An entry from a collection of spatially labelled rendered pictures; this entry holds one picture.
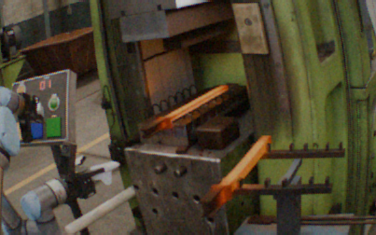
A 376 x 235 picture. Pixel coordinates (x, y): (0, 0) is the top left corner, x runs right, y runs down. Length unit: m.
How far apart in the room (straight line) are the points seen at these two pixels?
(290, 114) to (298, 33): 0.27
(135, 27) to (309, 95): 0.60
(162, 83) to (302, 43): 0.68
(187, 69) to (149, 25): 0.51
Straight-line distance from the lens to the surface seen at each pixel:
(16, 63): 6.78
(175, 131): 1.60
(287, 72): 1.49
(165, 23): 1.50
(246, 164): 1.24
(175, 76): 1.95
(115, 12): 1.64
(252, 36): 1.49
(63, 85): 1.84
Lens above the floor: 1.47
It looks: 17 degrees down
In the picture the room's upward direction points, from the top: 10 degrees counter-clockwise
